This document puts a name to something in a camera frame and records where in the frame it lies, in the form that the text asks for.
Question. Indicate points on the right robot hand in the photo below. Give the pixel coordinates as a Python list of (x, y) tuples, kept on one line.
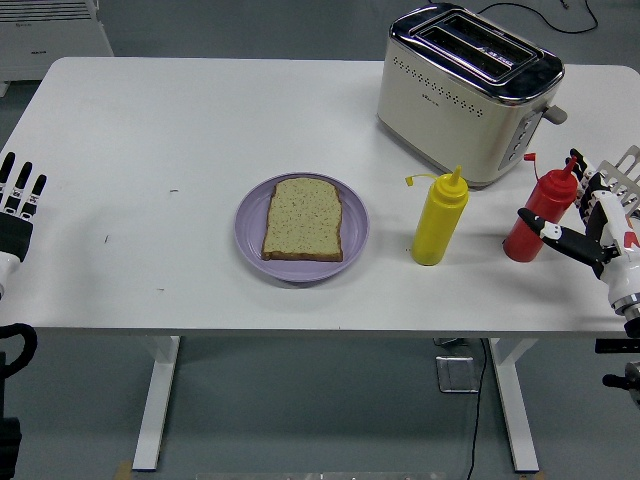
[(617, 260)]

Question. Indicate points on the yellow squeeze bottle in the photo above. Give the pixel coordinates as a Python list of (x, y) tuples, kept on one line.
[(440, 220)]

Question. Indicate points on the purple plate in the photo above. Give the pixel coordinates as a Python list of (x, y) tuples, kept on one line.
[(357, 225)]

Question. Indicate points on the black table control panel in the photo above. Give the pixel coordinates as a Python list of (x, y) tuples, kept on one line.
[(615, 346)]

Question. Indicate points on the white appliance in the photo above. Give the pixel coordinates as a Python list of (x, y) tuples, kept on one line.
[(45, 40)]

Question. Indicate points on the silver slotted spatula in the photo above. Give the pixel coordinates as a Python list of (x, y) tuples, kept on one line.
[(625, 177)]

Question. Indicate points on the white table leg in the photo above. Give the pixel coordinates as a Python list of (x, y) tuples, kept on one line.
[(515, 400), (157, 400)]

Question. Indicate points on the slice of bread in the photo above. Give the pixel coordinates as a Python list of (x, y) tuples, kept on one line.
[(305, 220)]

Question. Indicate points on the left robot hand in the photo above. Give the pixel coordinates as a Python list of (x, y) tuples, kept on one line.
[(15, 235)]

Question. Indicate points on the cream and chrome toaster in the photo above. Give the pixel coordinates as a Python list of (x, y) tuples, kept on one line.
[(440, 115)]

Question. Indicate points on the metal floor socket plate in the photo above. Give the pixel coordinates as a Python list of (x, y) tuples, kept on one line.
[(456, 374)]

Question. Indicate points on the red squeeze bottle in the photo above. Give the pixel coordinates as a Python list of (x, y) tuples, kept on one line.
[(547, 205)]

